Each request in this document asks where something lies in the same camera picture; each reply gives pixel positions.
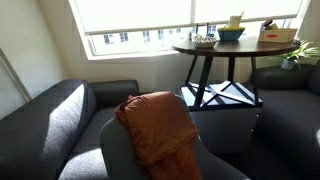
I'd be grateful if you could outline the dark grey sofa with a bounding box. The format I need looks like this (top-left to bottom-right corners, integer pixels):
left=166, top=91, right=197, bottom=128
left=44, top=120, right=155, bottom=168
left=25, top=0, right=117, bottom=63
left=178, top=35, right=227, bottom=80
left=0, top=79, right=139, bottom=180
left=250, top=61, right=320, bottom=180

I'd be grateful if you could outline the orange cloth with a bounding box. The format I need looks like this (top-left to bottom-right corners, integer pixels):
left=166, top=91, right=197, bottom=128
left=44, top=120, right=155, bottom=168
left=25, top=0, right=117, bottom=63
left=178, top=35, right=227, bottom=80
left=114, top=91, right=202, bottom=180

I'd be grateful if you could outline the beige box with red label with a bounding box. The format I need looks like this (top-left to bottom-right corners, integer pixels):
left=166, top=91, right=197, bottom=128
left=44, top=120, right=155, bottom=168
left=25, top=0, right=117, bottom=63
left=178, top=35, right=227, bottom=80
left=258, top=19, right=297, bottom=43

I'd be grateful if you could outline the dark grey sofa left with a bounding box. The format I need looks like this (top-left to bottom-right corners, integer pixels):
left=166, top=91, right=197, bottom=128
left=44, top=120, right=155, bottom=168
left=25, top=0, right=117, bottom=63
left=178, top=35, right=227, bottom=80
left=0, top=79, right=139, bottom=180

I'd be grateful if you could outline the white cabinet under table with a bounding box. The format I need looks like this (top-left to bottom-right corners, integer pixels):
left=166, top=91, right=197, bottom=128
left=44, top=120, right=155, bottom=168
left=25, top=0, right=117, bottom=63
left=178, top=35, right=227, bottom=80
left=181, top=81, right=263, bottom=153

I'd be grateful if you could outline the blue patterned white bowl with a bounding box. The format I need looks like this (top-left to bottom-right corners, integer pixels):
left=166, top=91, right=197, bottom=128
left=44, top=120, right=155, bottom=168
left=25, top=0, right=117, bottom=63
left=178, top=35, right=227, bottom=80
left=192, top=35, right=217, bottom=48

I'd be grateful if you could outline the dark grey sofa right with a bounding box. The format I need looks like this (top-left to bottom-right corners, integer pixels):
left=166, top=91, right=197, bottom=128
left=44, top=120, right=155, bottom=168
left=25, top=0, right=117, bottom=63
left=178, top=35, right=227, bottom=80
left=250, top=61, right=320, bottom=180

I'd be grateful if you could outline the dark round wooden table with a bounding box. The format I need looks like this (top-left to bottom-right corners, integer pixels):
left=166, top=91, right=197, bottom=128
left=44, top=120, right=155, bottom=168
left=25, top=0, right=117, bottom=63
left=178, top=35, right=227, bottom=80
left=172, top=37, right=300, bottom=111

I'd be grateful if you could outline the white cup with spoon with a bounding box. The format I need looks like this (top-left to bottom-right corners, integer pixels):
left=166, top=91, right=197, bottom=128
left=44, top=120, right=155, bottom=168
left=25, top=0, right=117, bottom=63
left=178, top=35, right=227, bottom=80
left=226, top=13, right=243, bottom=28

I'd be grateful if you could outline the green potted plant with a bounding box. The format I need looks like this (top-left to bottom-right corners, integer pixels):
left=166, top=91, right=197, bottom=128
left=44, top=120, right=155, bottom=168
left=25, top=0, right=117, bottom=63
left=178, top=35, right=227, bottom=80
left=267, top=39, right=320, bottom=70

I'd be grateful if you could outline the white roller blind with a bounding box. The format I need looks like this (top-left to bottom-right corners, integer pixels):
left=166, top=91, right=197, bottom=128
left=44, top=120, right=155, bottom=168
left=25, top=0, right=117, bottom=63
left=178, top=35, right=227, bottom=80
left=69, top=0, right=309, bottom=35

